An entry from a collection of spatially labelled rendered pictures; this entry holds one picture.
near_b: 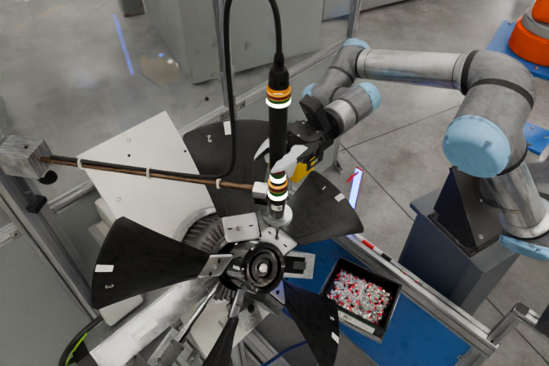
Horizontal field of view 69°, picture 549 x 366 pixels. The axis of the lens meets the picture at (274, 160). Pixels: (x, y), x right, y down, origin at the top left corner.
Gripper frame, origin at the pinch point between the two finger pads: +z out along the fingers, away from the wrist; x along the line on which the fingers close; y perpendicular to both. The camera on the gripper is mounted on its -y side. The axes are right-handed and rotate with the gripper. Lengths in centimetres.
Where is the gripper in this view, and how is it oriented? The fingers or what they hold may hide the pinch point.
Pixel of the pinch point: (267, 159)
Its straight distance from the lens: 79.7
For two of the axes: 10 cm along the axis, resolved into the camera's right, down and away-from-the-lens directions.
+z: -7.1, 4.9, -5.0
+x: -7.0, -5.1, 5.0
